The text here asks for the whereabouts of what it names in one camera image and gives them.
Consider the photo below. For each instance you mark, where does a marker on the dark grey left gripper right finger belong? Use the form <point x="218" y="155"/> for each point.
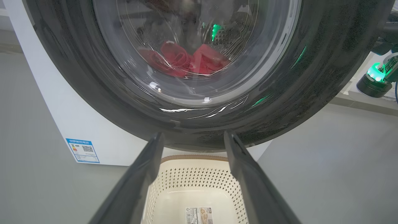
<point x="255" y="189"/>

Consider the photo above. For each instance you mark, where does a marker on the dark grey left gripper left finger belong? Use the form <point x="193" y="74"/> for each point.
<point x="133" y="186"/>

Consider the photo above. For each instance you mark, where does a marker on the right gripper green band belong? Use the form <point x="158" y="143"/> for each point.
<point x="374" y="85"/>

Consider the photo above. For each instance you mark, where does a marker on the white washing machine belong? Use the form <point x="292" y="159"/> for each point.
<point x="77" y="118"/>
<point x="279" y="93"/>

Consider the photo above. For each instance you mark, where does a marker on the cream perforated laundry basket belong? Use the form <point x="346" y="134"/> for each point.
<point x="192" y="180"/>

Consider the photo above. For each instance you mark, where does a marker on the paper basket label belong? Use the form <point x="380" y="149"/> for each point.
<point x="199" y="215"/>

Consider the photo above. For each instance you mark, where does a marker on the steel washing machine drum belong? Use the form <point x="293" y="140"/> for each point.
<point x="228" y="37"/>

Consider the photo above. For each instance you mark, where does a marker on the blue energy label sticker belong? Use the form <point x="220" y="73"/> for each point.
<point x="83" y="151"/>

